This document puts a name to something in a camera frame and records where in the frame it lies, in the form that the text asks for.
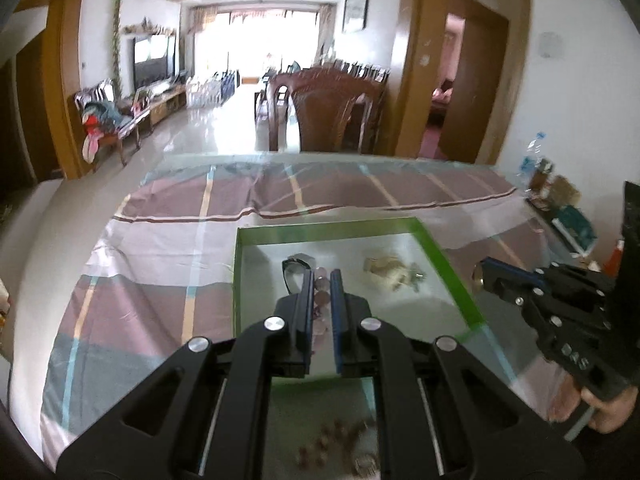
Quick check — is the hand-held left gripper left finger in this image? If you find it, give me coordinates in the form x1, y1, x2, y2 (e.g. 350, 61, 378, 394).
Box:
55, 269, 317, 480

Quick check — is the clear water bottle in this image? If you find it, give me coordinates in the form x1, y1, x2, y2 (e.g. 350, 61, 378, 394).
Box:
517, 131, 548, 186

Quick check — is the person's right hand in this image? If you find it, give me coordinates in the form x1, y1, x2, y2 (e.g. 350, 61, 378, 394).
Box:
580, 386, 639, 434

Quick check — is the green ivy garland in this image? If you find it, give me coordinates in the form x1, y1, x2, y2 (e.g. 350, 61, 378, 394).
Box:
111, 0, 124, 98

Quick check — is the brown cardboard box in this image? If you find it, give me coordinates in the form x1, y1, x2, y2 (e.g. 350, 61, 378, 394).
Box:
547, 175, 581, 209

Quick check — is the glass jar with dark lid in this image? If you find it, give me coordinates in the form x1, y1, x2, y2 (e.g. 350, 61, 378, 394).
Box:
530, 160, 557, 201

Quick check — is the wooden sofa with cushions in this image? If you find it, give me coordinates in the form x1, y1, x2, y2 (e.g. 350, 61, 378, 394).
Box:
320, 59, 392, 87

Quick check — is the white play fence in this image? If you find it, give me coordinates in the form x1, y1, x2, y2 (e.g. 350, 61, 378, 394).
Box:
186, 72, 236, 108

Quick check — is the green-framed glass tray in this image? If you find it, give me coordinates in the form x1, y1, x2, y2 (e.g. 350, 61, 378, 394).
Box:
232, 216, 488, 386

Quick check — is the flat screen television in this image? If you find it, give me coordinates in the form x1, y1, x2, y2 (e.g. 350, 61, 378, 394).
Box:
132, 34, 177, 96

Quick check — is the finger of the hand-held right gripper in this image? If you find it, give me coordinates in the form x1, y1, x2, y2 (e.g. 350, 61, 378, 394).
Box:
480, 257, 616, 302
492, 277, 609, 342

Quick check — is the brown bead bracelet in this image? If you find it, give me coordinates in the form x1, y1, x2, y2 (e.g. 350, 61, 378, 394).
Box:
297, 419, 373, 466

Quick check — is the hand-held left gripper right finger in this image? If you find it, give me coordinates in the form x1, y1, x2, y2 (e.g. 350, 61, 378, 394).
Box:
330, 269, 586, 480

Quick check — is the wooden armchair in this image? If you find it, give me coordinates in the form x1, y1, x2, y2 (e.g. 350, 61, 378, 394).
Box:
74, 79, 153, 167

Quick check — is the white wrist watch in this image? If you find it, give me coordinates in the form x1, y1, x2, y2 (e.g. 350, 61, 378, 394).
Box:
380, 266, 417, 292

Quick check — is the pale pink bead bracelet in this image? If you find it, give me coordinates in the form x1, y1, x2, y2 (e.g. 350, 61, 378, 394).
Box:
312, 267, 334, 352

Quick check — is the pile of clothes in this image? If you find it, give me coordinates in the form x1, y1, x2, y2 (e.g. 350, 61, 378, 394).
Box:
82, 101, 133, 163

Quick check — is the wooden television cabinet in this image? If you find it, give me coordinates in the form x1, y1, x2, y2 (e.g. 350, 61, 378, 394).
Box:
135, 85, 189, 128

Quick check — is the carved wooden dining chair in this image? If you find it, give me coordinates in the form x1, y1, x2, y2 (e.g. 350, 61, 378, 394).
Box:
265, 72, 377, 153

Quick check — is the framed wall picture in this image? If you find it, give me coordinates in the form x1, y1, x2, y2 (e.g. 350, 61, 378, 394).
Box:
342, 0, 371, 33

